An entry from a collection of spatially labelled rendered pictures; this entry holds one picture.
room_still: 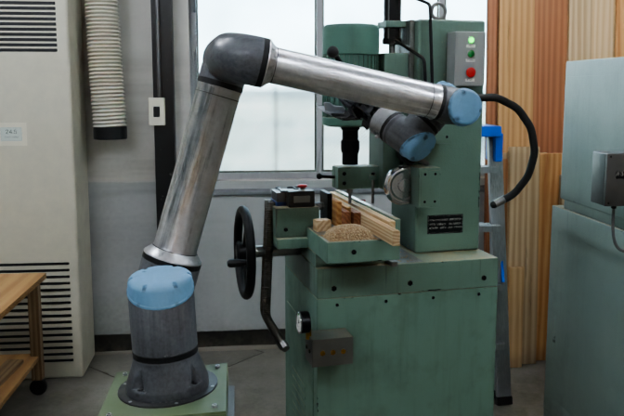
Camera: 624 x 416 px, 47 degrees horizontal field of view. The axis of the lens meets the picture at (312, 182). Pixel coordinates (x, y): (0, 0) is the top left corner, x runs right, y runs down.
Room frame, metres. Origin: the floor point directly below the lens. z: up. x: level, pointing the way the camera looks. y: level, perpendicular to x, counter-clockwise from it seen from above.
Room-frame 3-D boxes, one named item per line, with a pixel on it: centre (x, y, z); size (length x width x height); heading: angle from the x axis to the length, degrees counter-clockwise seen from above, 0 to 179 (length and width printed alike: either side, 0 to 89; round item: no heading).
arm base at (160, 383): (1.61, 0.34, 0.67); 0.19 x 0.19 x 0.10
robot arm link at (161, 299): (1.62, 0.35, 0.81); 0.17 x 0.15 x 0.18; 11
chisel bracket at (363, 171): (2.26, -0.14, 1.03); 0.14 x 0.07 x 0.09; 104
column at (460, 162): (2.34, -0.40, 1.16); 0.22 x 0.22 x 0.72; 14
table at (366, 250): (2.21, -0.02, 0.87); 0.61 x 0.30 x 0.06; 14
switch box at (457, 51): (2.20, -0.46, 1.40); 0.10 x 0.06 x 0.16; 104
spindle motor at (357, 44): (2.26, -0.12, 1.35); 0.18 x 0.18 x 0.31
